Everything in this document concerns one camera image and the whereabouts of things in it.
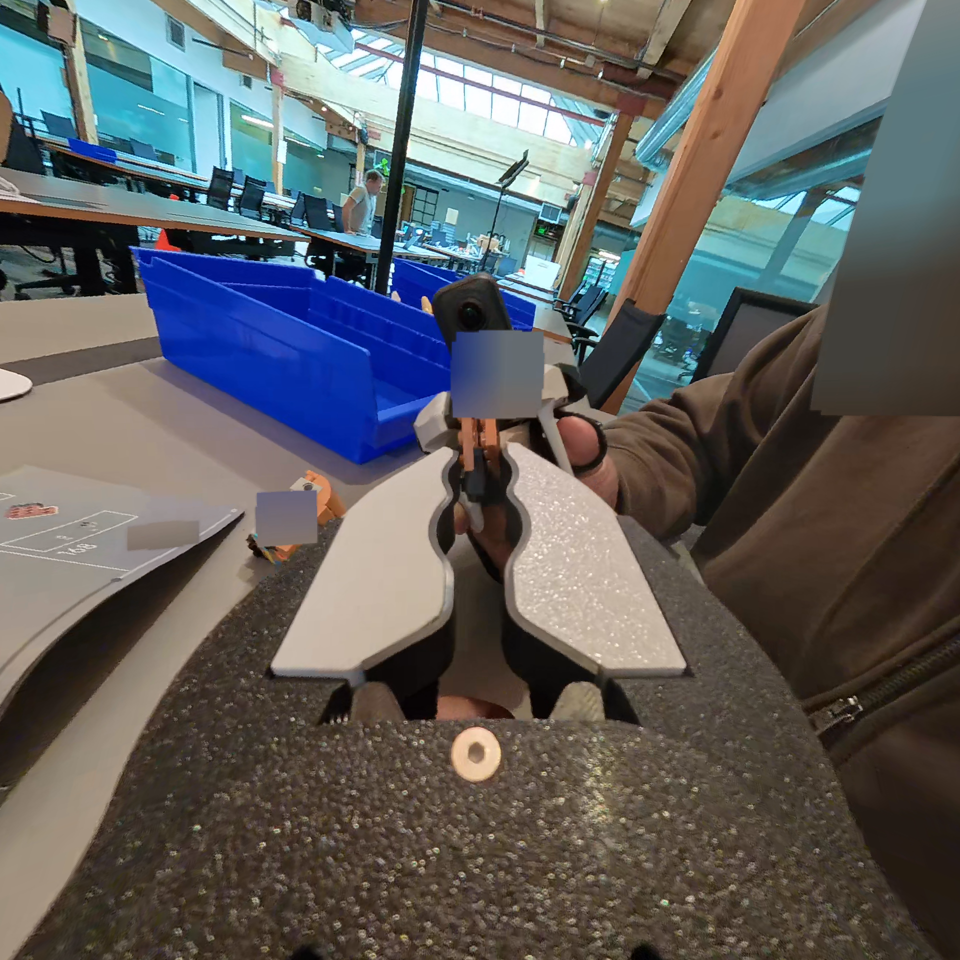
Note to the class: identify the brown brick plate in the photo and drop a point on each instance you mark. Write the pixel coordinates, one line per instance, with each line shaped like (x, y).
(472, 442)

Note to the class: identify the row of black office chairs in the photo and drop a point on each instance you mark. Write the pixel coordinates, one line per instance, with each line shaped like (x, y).
(251, 199)

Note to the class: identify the white flat pad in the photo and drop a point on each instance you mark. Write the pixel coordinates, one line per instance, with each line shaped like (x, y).
(11, 386)

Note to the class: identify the ceiling projector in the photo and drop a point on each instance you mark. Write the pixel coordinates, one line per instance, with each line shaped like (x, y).
(322, 30)

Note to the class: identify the brown brick model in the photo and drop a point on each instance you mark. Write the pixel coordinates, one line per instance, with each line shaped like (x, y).
(331, 501)

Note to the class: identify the person's brown jacket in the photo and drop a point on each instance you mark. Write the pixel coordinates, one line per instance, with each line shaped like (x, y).
(862, 600)

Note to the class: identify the small black brick piece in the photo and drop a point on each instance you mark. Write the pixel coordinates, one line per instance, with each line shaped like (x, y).
(476, 487)

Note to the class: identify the grey instruction booklet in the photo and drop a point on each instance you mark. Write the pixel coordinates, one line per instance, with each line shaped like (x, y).
(60, 577)

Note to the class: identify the person's right hand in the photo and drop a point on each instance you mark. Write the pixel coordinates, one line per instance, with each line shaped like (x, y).
(581, 442)

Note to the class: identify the grey desk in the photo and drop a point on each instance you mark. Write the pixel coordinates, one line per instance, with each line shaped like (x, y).
(150, 435)

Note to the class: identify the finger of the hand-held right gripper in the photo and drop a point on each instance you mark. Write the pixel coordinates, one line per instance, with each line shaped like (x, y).
(435, 427)

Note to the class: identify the black framed panel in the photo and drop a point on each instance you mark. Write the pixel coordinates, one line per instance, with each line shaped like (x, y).
(742, 337)

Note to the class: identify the wooden pillar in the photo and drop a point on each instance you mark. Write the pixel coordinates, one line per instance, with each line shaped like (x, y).
(697, 187)
(592, 210)

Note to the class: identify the black office chair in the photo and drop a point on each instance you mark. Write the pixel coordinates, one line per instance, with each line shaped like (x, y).
(622, 345)

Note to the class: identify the silver ventilation duct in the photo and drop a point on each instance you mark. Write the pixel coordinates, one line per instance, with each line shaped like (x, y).
(675, 127)

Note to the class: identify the person's left hand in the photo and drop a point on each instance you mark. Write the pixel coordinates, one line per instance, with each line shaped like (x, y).
(472, 709)

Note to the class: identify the tall black tripod stand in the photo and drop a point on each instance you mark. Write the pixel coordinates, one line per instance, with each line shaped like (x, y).
(519, 165)

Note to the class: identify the black boom pole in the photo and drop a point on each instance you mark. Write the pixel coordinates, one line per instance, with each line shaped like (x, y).
(401, 150)

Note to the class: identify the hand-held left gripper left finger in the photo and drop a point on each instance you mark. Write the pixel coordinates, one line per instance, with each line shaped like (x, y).
(367, 585)

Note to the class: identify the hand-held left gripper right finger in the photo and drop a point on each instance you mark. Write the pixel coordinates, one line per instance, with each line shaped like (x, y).
(592, 585)

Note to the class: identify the blue plastic bin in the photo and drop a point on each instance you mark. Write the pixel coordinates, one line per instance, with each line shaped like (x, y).
(94, 152)
(262, 352)
(412, 285)

